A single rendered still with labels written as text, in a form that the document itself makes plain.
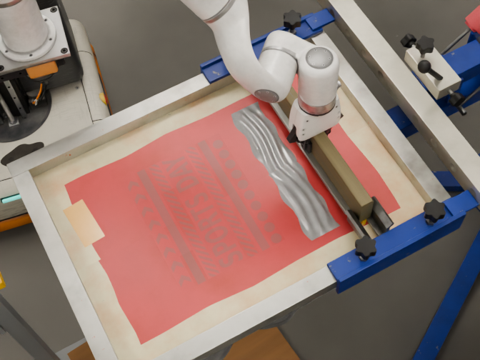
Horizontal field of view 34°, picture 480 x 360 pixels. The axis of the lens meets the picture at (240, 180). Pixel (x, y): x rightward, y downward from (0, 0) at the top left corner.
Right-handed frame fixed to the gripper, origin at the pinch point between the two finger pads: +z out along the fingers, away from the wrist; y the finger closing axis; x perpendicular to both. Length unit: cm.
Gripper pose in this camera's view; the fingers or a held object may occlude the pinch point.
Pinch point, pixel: (314, 139)
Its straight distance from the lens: 169.5
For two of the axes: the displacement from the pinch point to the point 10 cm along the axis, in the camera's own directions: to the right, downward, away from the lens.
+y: -8.8, 4.4, -1.9
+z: 0.5, 4.7, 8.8
